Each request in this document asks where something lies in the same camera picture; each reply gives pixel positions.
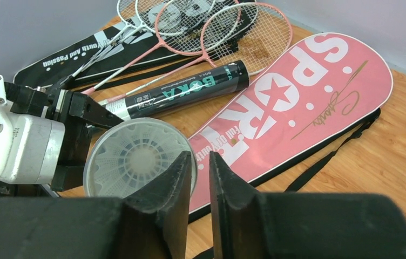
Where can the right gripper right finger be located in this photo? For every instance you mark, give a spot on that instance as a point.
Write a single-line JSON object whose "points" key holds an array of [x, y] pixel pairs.
{"points": [[240, 219]]}

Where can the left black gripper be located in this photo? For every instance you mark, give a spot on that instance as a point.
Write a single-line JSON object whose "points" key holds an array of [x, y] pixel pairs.
{"points": [[76, 111]]}

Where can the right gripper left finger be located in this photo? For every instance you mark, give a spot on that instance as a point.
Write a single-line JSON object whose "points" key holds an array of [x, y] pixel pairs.
{"points": [[155, 217]]}

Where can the white shuttlecock tube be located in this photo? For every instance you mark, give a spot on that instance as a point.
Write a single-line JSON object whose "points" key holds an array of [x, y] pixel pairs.
{"points": [[130, 155]]}

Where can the black shuttlecock tube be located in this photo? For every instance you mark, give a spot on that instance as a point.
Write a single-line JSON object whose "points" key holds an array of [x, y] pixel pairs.
{"points": [[219, 81]]}

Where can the pink racket cover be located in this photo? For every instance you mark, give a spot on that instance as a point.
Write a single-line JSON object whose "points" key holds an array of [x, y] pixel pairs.
{"points": [[319, 88]]}

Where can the black racket cover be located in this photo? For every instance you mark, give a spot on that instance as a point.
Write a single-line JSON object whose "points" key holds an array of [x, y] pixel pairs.
{"points": [[59, 65]]}

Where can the white racket outer left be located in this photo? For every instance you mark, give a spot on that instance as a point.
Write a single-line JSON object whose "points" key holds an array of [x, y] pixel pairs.
{"points": [[134, 15]]}

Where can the white racket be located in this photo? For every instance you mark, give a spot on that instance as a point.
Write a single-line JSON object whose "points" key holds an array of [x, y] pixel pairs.
{"points": [[134, 15], [177, 17]]}

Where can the pink racket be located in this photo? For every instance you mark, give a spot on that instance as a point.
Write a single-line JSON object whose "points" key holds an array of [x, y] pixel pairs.
{"points": [[186, 44], [255, 33]]}

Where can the pink racket right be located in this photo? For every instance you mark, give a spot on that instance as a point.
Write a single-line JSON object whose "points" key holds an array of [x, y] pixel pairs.
{"points": [[255, 33]]}

